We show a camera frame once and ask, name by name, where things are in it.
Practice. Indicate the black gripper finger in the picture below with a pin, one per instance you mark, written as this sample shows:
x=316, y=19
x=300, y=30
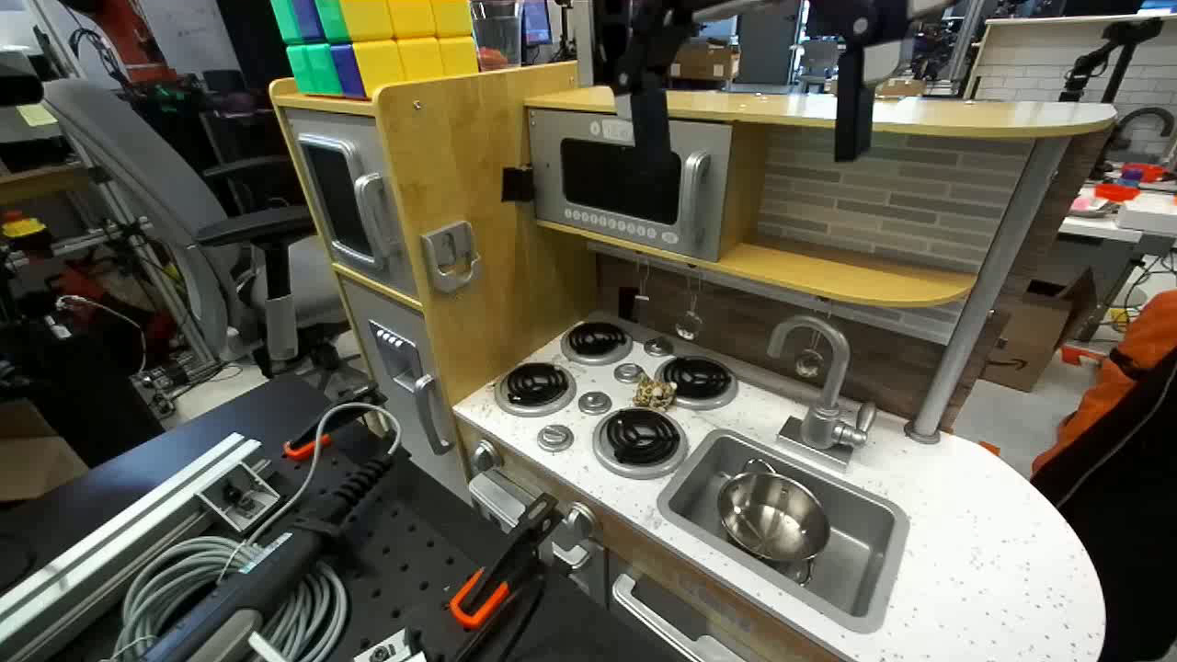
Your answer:
x=650, y=74
x=856, y=99

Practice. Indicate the grey toy microwave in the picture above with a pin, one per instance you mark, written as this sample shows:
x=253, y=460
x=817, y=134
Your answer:
x=705, y=184

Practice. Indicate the wooden toy kitchen unit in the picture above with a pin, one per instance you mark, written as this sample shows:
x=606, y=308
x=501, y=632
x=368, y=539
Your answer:
x=491, y=150

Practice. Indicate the silver toy faucet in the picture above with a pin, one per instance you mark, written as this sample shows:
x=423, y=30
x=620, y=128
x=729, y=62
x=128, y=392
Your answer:
x=837, y=370

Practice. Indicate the black toy stove burner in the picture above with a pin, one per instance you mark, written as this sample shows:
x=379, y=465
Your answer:
x=535, y=387
x=696, y=379
x=638, y=438
x=596, y=341

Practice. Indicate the small frog toy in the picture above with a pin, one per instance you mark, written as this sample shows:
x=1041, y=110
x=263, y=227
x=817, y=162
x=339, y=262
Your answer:
x=651, y=392

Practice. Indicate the grey toy oven door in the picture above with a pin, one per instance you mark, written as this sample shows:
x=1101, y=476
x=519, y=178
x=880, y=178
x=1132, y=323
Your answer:
x=334, y=197

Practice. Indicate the small steel pot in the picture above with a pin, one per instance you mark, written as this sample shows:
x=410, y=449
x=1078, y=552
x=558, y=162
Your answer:
x=773, y=518

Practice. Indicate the grey sink basin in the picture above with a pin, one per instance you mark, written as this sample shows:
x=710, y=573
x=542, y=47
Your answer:
x=870, y=552

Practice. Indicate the white panel board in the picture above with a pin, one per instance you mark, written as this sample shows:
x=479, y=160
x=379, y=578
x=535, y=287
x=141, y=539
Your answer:
x=1030, y=62

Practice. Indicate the yellow foam block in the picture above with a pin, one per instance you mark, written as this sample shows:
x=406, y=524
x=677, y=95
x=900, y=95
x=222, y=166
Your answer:
x=450, y=15
x=423, y=56
x=415, y=15
x=459, y=52
x=384, y=64
x=368, y=15

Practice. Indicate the hanging metal hook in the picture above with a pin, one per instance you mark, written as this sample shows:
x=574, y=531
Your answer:
x=638, y=300
x=688, y=327

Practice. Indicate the black tripod stand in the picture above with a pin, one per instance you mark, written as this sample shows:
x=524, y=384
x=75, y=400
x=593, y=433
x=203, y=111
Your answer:
x=1109, y=50

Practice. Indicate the grey stove top knob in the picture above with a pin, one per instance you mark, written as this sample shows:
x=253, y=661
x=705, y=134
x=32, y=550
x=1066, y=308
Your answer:
x=553, y=436
x=627, y=373
x=661, y=346
x=593, y=401

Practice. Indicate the red object on table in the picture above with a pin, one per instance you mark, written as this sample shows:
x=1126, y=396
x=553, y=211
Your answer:
x=1117, y=192

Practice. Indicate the cardboard box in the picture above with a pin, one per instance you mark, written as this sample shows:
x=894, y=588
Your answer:
x=1030, y=335

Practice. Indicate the blue foam block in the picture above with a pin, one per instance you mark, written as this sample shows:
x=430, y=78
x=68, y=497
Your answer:
x=308, y=19
x=346, y=69

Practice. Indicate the green foam block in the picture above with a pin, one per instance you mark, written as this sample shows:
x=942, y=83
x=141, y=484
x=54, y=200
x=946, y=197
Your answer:
x=285, y=19
x=309, y=69
x=334, y=15

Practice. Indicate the orange black jacket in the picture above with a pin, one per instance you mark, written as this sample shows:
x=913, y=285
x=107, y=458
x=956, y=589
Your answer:
x=1142, y=354

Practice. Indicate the grey lower cabinet door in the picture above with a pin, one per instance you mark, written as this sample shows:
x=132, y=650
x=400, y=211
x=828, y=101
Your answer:
x=400, y=370

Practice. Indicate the silver front panel knob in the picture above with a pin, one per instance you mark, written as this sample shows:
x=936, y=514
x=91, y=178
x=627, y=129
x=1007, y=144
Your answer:
x=485, y=458
x=574, y=531

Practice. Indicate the grey black office chair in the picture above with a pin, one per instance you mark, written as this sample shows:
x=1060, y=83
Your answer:
x=150, y=170

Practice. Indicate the small clamp orange tip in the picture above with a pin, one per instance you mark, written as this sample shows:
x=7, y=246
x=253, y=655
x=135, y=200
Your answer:
x=300, y=449

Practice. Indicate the red machine part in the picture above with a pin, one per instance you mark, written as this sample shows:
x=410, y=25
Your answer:
x=132, y=26

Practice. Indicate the black clamp orange grip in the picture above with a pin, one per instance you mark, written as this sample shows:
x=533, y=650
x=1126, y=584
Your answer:
x=472, y=610

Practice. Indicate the yellow sticky note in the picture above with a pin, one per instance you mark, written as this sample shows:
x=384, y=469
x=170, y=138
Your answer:
x=38, y=117

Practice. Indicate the flat cardboard piece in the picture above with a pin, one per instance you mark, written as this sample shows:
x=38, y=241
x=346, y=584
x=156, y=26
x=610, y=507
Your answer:
x=38, y=460

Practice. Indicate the silver kitchen support post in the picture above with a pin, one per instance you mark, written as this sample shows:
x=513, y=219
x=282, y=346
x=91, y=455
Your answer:
x=980, y=296

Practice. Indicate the metal corner bracket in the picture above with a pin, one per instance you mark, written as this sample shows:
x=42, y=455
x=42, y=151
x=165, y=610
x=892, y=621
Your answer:
x=241, y=497

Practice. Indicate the aluminium extrusion rail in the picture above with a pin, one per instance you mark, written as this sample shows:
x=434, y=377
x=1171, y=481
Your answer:
x=124, y=522

